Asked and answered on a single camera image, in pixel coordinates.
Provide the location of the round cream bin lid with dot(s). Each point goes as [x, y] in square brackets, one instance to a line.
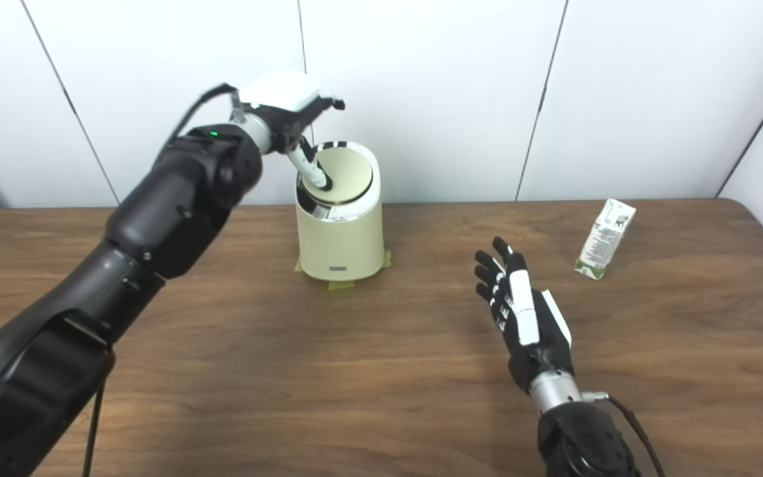
[350, 171]

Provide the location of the green white milk carton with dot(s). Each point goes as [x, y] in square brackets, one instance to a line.
[607, 238]

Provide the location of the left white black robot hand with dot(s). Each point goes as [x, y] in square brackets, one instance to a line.
[282, 89]

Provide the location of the cream-colored bin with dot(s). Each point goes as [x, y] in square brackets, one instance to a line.
[342, 245]

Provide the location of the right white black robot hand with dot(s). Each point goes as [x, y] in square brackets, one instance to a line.
[524, 318]

